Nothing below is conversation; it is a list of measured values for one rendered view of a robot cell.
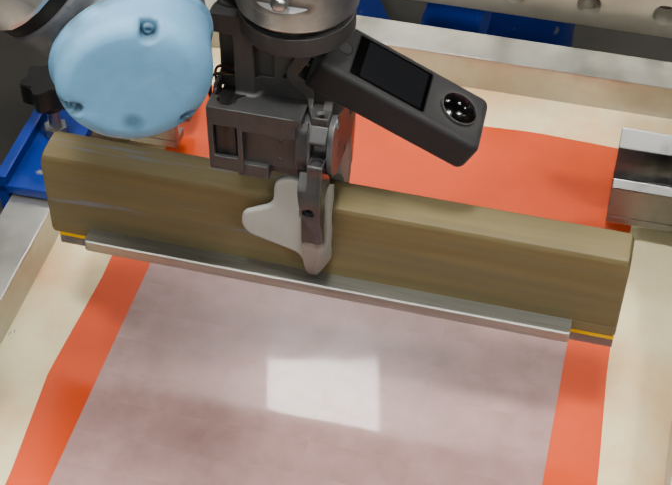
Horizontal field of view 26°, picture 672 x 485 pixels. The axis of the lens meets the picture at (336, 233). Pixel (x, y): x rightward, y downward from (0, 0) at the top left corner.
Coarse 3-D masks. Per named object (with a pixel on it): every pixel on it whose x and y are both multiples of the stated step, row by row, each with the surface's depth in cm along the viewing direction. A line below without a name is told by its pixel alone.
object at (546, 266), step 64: (64, 192) 102; (128, 192) 100; (192, 192) 99; (256, 192) 98; (384, 192) 98; (256, 256) 102; (384, 256) 99; (448, 256) 97; (512, 256) 96; (576, 256) 94; (576, 320) 98
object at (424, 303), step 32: (128, 256) 103; (160, 256) 102; (192, 256) 102; (224, 256) 102; (288, 288) 101; (320, 288) 101; (352, 288) 100; (384, 288) 100; (480, 320) 99; (512, 320) 98; (544, 320) 98
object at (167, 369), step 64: (192, 128) 130; (128, 320) 114; (192, 320) 114; (256, 320) 114; (320, 320) 114; (64, 384) 110; (128, 384) 110; (192, 384) 110; (256, 384) 110; (320, 384) 110; (64, 448) 105; (128, 448) 105; (192, 448) 105; (256, 448) 105
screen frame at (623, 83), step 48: (432, 48) 132; (480, 48) 132; (528, 48) 132; (576, 48) 132; (528, 96) 133; (576, 96) 131; (624, 96) 130; (0, 240) 115; (48, 240) 118; (0, 288) 112; (0, 336) 112
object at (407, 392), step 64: (448, 192) 124; (512, 192) 124; (576, 192) 124; (384, 320) 114; (448, 320) 114; (384, 384) 110; (448, 384) 110; (512, 384) 110; (576, 384) 110; (320, 448) 105; (384, 448) 105; (448, 448) 105; (512, 448) 105; (576, 448) 105
